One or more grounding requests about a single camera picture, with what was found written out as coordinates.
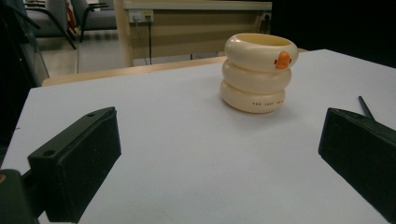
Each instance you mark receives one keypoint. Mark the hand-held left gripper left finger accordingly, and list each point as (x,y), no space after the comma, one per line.
(77,165)

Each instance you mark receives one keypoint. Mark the white wall socket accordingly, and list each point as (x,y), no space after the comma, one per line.
(266,16)
(140,16)

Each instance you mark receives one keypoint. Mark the grey chair with black frame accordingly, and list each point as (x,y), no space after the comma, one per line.
(49,18)
(96,18)

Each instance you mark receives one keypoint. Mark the beige wooden desk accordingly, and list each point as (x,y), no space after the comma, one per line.
(193,34)

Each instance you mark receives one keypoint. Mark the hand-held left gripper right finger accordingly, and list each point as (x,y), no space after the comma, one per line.
(361,152)

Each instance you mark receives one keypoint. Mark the cream duck pen holder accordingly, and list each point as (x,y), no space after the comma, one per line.
(257,74)

